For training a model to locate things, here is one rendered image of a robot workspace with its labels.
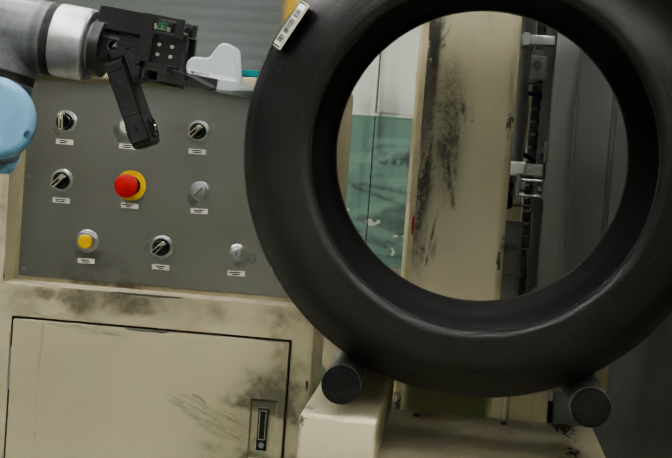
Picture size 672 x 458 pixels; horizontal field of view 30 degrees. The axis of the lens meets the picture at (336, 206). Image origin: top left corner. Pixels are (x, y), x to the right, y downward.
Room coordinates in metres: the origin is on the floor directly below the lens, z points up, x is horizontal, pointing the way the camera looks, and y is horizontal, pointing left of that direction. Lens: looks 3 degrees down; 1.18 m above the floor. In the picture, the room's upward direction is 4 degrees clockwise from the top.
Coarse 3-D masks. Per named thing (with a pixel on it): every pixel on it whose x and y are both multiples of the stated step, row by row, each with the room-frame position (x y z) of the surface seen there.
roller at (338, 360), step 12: (336, 360) 1.45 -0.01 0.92; (348, 360) 1.45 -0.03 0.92; (336, 372) 1.41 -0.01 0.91; (348, 372) 1.40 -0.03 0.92; (360, 372) 1.44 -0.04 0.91; (324, 384) 1.41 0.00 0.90; (336, 384) 1.41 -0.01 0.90; (348, 384) 1.40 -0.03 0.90; (360, 384) 1.41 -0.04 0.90; (336, 396) 1.41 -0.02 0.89; (348, 396) 1.40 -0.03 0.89
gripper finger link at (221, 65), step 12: (216, 48) 1.51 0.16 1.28; (228, 48) 1.51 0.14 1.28; (192, 60) 1.51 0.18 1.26; (204, 60) 1.51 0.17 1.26; (216, 60) 1.51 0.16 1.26; (228, 60) 1.51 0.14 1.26; (204, 72) 1.51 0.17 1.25; (216, 72) 1.51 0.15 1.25; (228, 72) 1.51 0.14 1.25; (228, 84) 1.51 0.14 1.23; (240, 84) 1.51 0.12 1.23; (240, 96) 1.52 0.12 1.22
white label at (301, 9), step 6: (300, 6) 1.43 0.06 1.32; (306, 6) 1.41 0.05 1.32; (294, 12) 1.44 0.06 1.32; (300, 12) 1.42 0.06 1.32; (294, 18) 1.42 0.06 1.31; (300, 18) 1.41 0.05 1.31; (288, 24) 1.43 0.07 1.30; (294, 24) 1.41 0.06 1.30; (282, 30) 1.44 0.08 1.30; (288, 30) 1.42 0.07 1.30; (282, 36) 1.42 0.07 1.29; (288, 36) 1.41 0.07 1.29; (276, 42) 1.43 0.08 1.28; (282, 42) 1.41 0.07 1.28
